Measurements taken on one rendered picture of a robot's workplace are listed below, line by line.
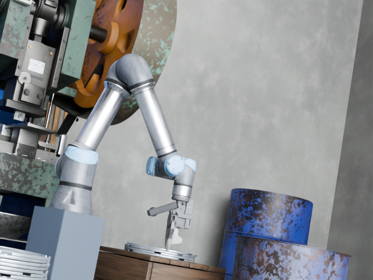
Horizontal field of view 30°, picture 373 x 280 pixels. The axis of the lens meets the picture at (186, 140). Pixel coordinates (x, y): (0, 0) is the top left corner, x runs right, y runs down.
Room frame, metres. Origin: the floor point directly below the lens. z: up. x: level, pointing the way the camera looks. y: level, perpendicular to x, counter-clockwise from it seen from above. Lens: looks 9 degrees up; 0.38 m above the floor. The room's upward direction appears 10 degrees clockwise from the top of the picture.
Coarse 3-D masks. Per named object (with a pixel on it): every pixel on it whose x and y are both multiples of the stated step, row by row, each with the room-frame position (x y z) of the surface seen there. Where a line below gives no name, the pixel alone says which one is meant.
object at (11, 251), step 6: (0, 246) 1.93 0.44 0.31; (0, 252) 1.65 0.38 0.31; (6, 252) 1.73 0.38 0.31; (12, 252) 1.75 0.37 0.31; (18, 252) 1.87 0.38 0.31; (24, 252) 1.92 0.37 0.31; (30, 252) 1.91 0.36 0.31; (30, 258) 1.70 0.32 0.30; (36, 258) 1.71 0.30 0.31; (42, 258) 1.73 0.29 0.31; (48, 258) 1.77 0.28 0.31
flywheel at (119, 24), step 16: (96, 0) 3.42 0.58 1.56; (112, 0) 3.33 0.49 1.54; (128, 0) 3.19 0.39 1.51; (96, 16) 3.45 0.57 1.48; (112, 16) 3.30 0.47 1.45; (128, 16) 3.16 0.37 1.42; (112, 32) 3.20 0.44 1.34; (128, 32) 3.13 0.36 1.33; (96, 48) 3.38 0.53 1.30; (112, 48) 3.23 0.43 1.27; (128, 48) 3.11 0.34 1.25; (96, 64) 3.35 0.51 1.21; (80, 80) 3.45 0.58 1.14; (96, 80) 3.36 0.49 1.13; (80, 96) 3.35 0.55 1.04; (96, 96) 3.22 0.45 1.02
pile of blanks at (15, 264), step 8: (0, 256) 1.65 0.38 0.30; (8, 256) 1.65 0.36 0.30; (0, 264) 1.65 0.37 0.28; (8, 264) 1.66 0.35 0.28; (16, 264) 1.67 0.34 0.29; (24, 264) 1.68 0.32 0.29; (32, 264) 1.70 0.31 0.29; (40, 264) 1.72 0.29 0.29; (48, 264) 1.77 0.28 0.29; (0, 272) 1.65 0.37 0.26; (8, 272) 1.66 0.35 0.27; (16, 272) 1.67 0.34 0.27; (24, 272) 1.69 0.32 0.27; (32, 272) 1.71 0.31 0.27; (40, 272) 1.73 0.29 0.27
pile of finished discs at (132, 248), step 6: (126, 246) 2.81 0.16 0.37; (132, 246) 2.76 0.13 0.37; (138, 246) 2.74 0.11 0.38; (138, 252) 2.74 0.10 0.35; (144, 252) 2.72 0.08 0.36; (150, 252) 2.72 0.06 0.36; (156, 252) 2.80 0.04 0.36; (162, 252) 2.71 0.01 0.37; (168, 252) 2.72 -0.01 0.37; (168, 258) 2.72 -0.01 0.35; (174, 258) 2.73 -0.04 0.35; (180, 258) 2.97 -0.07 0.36; (186, 258) 2.76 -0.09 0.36; (192, 258) 2.80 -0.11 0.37
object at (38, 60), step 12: (36, 48) 2.99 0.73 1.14; (48, 48) 3.03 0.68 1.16; (24, 60) 2.97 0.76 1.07; (36, 60) 3.00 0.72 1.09; (48, 60) 3.03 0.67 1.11; (24, 72) 2.97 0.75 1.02; (36, 72) 3.01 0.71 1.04; (48, 72) 3.04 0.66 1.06; (12, 84) 2.99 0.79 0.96; (24, 84) 2.96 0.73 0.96; (36, 84) 3.02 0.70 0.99; (12, 96) 2.97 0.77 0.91; (24, 96) 2.96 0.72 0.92; (36, 96) 2.99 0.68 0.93
